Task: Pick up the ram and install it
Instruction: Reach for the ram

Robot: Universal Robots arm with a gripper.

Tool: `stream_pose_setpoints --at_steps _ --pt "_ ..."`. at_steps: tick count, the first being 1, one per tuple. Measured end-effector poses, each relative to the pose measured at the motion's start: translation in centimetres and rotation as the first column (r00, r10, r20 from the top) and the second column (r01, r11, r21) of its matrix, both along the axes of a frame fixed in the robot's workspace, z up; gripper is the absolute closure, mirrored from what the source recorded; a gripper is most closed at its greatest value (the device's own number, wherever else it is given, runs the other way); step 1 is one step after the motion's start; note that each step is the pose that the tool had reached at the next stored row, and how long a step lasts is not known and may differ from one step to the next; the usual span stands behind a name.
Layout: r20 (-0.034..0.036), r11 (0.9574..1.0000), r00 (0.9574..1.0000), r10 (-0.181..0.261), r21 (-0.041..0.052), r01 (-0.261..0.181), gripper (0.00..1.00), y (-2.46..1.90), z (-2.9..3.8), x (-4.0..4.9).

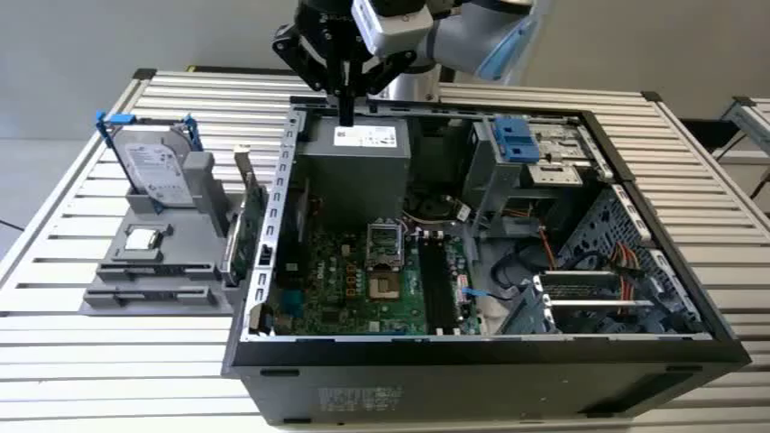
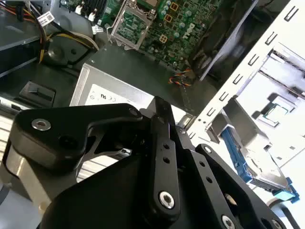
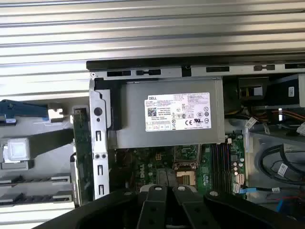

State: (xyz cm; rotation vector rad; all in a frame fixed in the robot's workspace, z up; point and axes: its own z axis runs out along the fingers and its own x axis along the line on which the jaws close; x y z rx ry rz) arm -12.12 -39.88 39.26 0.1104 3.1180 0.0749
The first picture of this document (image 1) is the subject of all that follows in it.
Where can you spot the black open PC case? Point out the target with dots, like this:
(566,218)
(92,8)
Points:
(420,388)

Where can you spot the hard disk in blue carrier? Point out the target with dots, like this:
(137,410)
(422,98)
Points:
(153,171)

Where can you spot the silver CPU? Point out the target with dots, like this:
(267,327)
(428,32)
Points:
(141,239)

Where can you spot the dark RAM stick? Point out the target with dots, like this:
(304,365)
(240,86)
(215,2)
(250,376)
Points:
(144,297)

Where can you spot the CPU socket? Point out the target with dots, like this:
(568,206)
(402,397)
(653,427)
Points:
(384,284)

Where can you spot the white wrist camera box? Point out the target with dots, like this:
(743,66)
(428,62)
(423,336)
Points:
(396,27)

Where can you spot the blue plastic drive latch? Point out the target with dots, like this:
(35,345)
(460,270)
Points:
(514,140)

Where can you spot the metal disk bay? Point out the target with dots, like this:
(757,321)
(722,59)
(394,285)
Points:
(578,282)

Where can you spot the grey power supply unit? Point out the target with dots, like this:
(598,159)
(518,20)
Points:
(355,180)

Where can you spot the grey parts rack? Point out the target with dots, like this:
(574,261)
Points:
(180,234)

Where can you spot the green motherboard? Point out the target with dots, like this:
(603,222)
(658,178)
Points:
(336,288)

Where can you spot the round black cooling fan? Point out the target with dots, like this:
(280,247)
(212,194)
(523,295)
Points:
(430,207)

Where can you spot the green graphics card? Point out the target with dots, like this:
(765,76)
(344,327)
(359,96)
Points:
(247,225)

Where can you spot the metal slat side table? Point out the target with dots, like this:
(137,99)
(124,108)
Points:
(749,110)

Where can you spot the metal optical drive cage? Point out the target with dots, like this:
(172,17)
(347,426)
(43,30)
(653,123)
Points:
(552,176)

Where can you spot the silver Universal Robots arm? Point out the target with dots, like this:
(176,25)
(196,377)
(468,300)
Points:
(463,36)

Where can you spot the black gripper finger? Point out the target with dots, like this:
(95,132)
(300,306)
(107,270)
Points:
(300,58)
(384,72)

